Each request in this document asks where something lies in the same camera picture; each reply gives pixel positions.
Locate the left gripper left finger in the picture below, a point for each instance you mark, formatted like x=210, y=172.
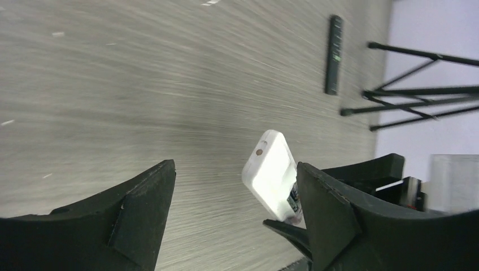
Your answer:
x=120, y=228

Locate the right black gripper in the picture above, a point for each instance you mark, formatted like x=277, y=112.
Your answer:
x=369, y=175

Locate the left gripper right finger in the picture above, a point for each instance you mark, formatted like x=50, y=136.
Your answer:
x=352, y=230

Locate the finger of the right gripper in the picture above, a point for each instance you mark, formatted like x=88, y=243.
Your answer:
x=298, y=237

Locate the white remote control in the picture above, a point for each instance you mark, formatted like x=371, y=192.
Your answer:
x=270, y=174

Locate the black remote control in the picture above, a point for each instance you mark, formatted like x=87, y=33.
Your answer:
x=333, y=58

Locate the black tripod stand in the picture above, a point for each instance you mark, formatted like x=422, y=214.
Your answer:
x=408, y=100

